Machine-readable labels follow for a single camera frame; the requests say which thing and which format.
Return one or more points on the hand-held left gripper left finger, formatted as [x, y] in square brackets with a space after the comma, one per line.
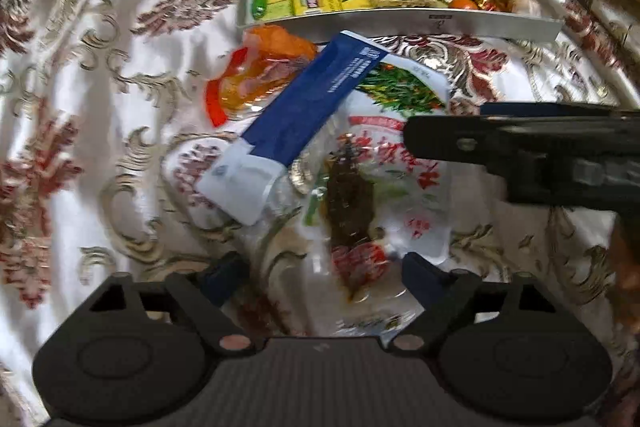
[226, 279]

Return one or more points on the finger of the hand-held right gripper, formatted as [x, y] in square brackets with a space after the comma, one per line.
[550, 109]
[450, 142]

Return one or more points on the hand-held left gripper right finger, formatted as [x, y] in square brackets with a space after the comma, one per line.
[425, 279]

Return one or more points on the clear pickled vegetable packet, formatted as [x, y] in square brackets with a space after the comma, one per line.
[390, 207]

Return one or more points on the small orange fruit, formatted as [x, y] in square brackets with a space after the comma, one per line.
[462, 3]

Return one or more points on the blue and white snack packet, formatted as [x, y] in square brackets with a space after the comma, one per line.
[300, 117]

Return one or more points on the orange snack packet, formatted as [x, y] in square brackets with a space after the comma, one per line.
[255, 77]

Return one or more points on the floral satin blanket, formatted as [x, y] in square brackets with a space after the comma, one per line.
[100, 132]

